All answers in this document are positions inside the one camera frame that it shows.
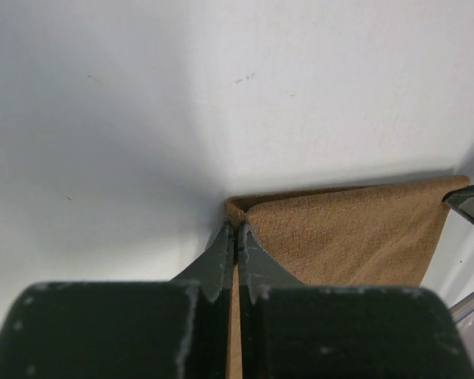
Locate brown cloth napkin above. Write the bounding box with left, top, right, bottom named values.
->
left=223, top=174, right=471, bottom=379

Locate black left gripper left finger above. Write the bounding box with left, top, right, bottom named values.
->
left=0, top=223, right=234, bottom=378

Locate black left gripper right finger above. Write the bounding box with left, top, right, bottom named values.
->
left=237, top=224, right=474, bottom=378

